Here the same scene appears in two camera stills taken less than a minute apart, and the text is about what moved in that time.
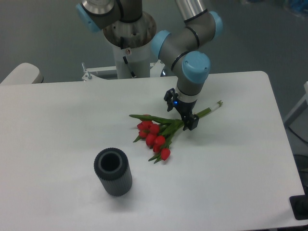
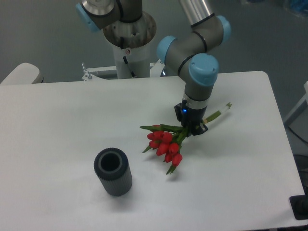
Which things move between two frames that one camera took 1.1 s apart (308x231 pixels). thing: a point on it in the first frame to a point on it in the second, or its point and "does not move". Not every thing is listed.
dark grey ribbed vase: (112, 165) does not move
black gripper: (185, 109) to (191, 118)
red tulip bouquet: (157, 132) to (165, 140)
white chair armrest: (24, 73) does not move
